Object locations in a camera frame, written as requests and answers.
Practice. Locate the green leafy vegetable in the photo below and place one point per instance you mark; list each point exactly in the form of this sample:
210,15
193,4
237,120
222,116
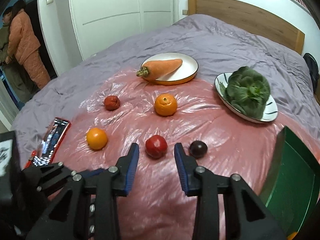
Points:
247,92

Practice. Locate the wooden headboard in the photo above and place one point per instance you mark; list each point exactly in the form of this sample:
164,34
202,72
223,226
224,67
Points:
237,12

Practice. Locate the white plate orange rim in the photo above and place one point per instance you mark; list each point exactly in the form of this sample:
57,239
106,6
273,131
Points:
185,67

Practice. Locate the carrot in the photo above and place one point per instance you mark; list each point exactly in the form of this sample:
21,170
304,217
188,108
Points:
162,67

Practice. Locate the smartphone in red case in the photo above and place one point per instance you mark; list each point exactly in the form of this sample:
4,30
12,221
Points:
55,135

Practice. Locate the green tray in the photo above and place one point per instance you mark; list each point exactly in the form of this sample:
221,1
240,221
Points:
295,180

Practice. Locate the wrinkled red apple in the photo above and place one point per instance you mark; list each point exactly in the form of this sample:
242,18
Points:
112,102

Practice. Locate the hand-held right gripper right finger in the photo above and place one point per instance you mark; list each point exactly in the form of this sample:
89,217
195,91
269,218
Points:
181,167

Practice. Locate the light switch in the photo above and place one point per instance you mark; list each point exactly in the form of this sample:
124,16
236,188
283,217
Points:
50,0

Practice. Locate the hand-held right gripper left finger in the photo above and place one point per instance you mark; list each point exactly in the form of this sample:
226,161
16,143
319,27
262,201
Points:
132,165

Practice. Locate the white plate dark rim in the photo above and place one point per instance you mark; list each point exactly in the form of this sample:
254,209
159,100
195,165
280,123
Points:
271,110

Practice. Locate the dark purple plum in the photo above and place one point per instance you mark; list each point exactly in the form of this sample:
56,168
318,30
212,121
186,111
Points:
198,149

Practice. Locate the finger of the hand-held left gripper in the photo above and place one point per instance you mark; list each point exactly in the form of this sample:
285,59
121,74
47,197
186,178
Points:
55,177

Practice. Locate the black backpack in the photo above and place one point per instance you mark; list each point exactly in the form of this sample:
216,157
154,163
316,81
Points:
312,67

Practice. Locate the small red apple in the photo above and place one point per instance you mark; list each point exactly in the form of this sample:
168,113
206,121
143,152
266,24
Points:
156,146

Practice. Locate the white wardrobe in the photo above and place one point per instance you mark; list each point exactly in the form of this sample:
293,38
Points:
112,17

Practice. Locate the pink plastic sheet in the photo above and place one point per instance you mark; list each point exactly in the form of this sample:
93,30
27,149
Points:
225,130

